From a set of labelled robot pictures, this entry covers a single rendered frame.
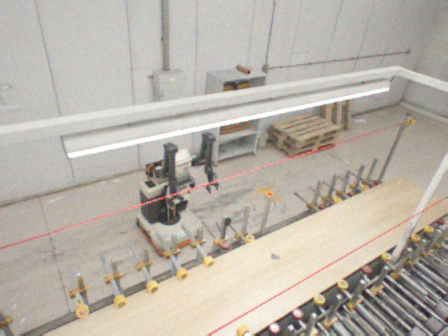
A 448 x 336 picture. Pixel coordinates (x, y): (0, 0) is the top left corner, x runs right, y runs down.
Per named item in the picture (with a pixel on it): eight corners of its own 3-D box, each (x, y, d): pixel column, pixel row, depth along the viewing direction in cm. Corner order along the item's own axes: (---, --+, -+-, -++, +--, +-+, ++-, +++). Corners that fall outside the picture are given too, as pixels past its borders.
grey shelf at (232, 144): (202, 154, 593) (206, 71, 508) (241, 144, 637) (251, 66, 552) (214, 166, 563) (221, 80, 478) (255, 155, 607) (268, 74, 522)
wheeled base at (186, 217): (135, 225, 424) (134, 211, 410) (177, 208, 459) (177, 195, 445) (160, 259, 382) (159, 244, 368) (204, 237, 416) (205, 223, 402)
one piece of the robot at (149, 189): (140, 220, 414) (136, 166, 368) (177, 205, 444) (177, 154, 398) (153, 236, 393) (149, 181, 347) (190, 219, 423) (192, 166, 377)
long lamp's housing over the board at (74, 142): (62, 147, 148) (58, 131, 144) (375, 86, 266) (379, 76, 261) (67, 159, 140) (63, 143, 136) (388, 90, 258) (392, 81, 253)
